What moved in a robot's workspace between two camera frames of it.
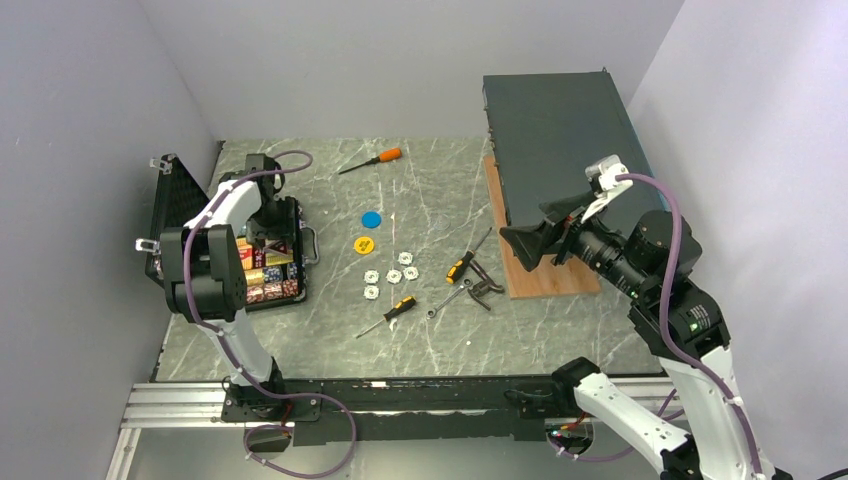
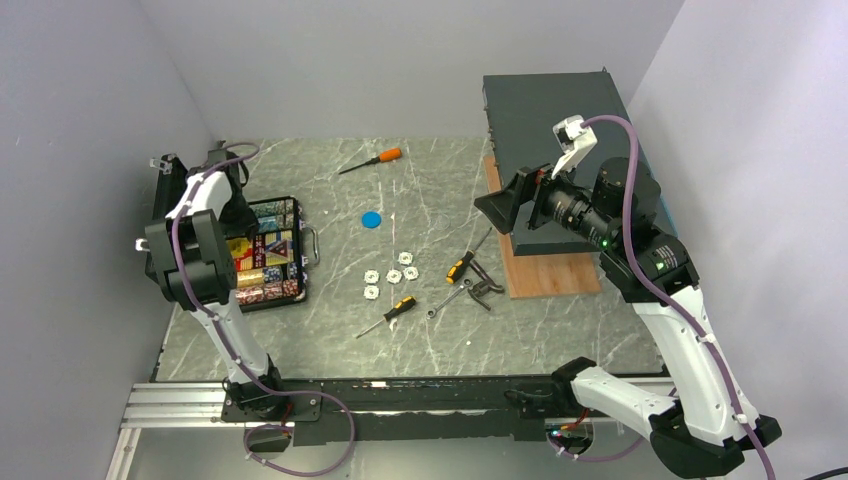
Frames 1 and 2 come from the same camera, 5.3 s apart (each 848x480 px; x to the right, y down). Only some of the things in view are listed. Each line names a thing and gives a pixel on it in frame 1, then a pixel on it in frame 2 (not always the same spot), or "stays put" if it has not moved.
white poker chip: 394,276 stays put
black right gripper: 563,218 to 539,178
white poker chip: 371,292 stays put
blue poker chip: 371,219 stays put
